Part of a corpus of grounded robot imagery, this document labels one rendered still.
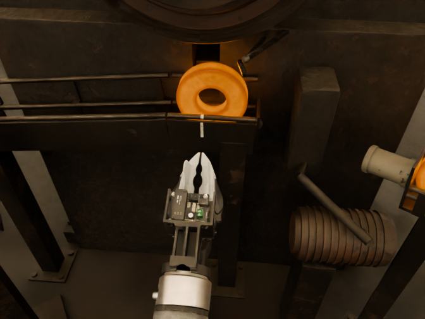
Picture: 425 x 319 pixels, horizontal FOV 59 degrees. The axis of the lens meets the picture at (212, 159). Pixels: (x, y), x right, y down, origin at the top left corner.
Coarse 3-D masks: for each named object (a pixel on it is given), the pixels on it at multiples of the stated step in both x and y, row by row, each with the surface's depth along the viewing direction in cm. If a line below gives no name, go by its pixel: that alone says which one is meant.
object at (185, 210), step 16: (176, 192) 55; (176, 208) 54; (192, 208) 54; (208, 208) 55; (176, 224) 52; (192, 224) 52; (208, 224) 52; (176, 240) 53; (192, 240) 53; (208, 240) 58; (176, 256) 50; (192, 256) 52; (192, 272) 51; (208, 272) 52
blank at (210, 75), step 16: (208, 64) 76; (192, 80) 77; (208, 80) 76; (224, 80) 76; (240, 80) 77; (176, 96) 80; (192, 96) 80; (240, 96) 78; (192, 112) 82; (208, 112) 82; (224, 112) 82; (240, 112) 81
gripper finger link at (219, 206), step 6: (216, 186) 62; (216, 192) 61; (216, 198) 60; (222, 198) 61; (210, 204) 60; (216, 204) 60; (222, 204) 60; (216, 210) 59; (222, 210) 60; (216, 216) 60; (216, 222) 60
